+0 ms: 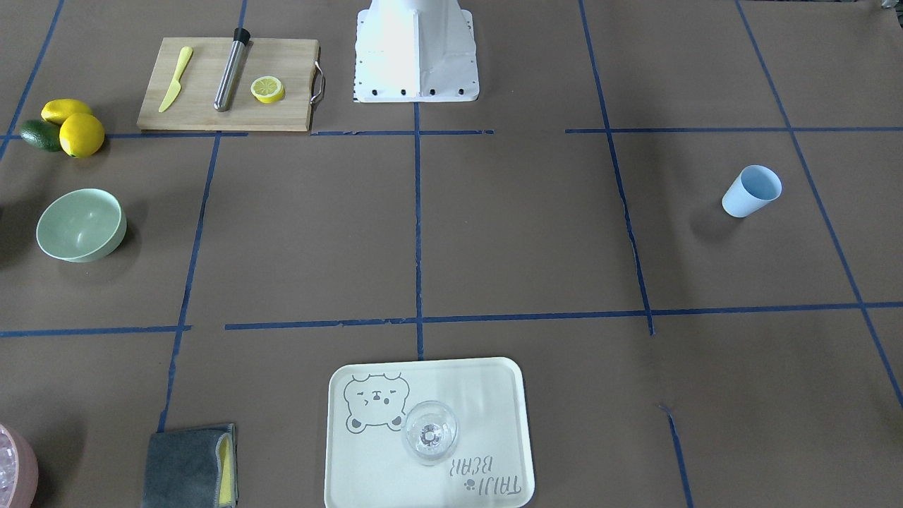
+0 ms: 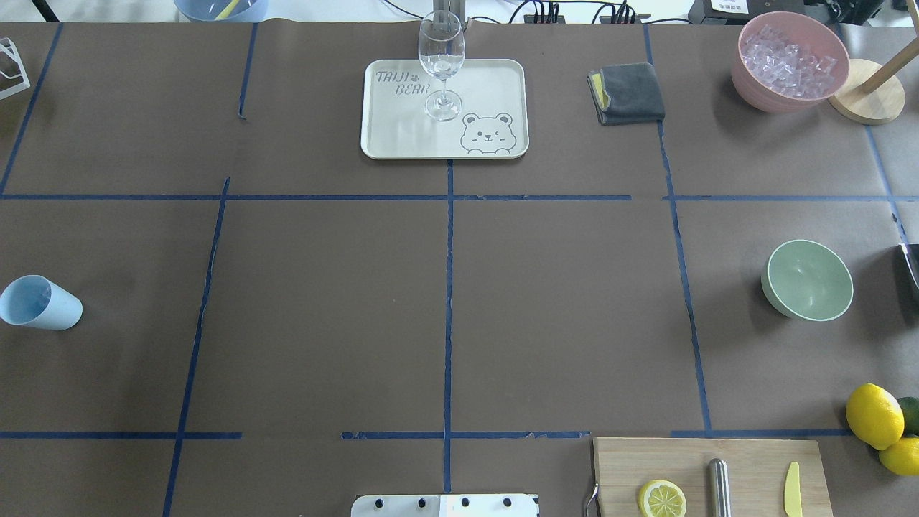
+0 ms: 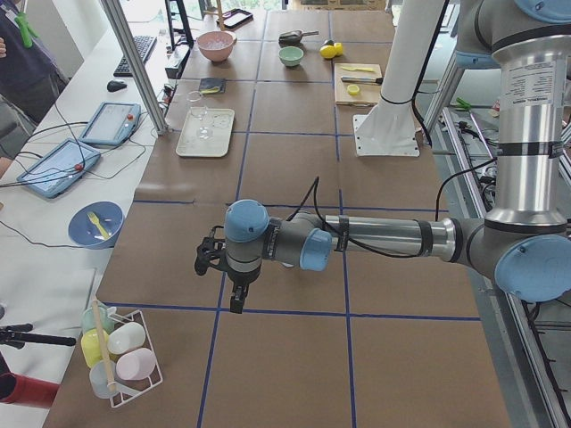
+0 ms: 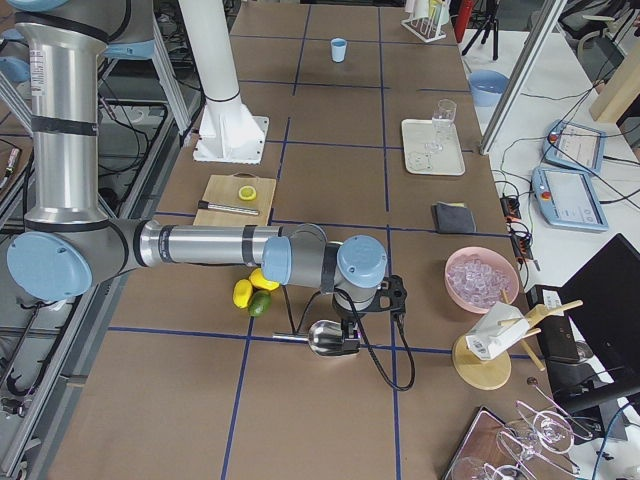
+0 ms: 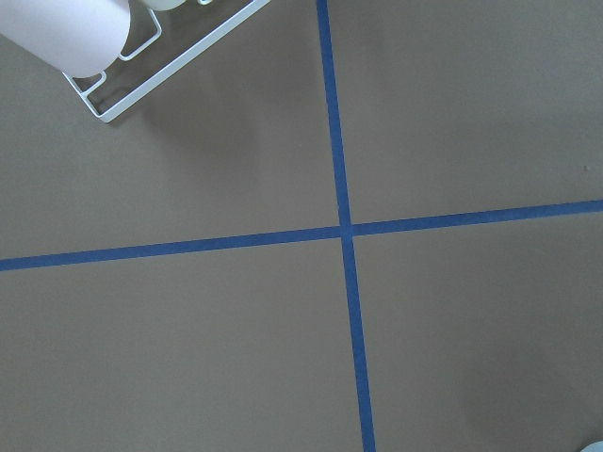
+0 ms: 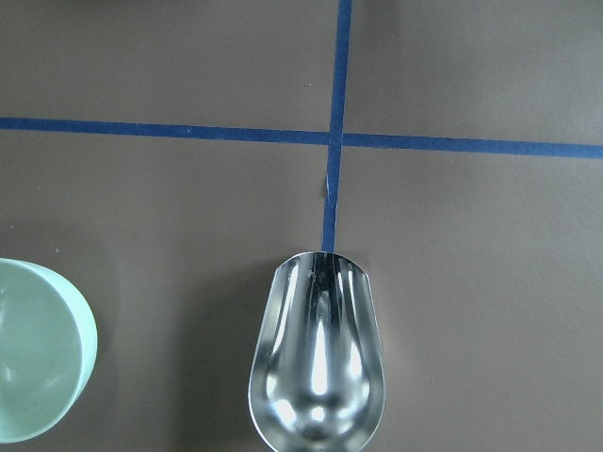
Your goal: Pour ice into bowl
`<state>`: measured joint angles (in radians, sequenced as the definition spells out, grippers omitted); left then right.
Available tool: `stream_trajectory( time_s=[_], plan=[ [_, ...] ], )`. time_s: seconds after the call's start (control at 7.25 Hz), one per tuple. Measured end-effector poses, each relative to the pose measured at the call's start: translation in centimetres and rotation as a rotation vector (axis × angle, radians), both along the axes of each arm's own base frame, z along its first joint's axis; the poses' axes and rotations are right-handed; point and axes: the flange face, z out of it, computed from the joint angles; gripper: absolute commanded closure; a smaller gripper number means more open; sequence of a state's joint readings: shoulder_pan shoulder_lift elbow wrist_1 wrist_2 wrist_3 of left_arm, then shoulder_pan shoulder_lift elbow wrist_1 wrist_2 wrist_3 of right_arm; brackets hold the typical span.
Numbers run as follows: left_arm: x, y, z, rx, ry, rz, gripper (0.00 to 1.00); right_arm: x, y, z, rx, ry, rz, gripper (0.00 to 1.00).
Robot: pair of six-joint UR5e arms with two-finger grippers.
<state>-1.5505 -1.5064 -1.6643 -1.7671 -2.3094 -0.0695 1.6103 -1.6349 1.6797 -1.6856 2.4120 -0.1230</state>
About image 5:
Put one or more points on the white wire cup rack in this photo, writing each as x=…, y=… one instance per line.
x=160, y=44

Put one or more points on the light blue plastic cup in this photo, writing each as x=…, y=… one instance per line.
x=593, y=447

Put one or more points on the white plastic cup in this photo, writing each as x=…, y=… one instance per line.
x=162, y=5

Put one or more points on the pink plastic cup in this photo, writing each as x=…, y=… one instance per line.
x=79, y=38

